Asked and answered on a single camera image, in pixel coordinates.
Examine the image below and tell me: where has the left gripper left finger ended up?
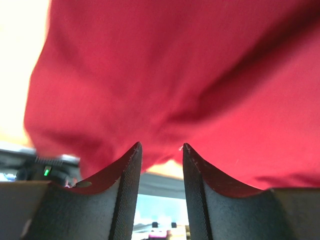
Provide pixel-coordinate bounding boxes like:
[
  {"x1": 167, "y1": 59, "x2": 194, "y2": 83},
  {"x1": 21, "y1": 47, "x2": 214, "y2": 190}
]
[{"x1": 0, "y1": 142, "x2": 142, "y2": 240}]

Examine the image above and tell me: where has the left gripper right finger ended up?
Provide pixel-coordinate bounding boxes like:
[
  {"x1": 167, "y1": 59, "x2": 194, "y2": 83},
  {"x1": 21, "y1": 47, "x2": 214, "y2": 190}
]
[{"x1": 183, "y1": 144, "x2": 320, "y2": 240}]

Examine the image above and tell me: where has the dark red t shirt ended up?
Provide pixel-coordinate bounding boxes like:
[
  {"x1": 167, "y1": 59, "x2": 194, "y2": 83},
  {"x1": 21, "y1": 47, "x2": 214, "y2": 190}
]
[{"x1": 24, "y1": 0, "x2": 320, "y2": 189}]

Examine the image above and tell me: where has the slotted cable duct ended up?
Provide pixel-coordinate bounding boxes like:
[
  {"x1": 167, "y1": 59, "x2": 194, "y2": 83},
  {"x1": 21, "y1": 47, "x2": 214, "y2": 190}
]
[{"x1": 35, "y1": 154, "x2": 80, "y2": 166}]

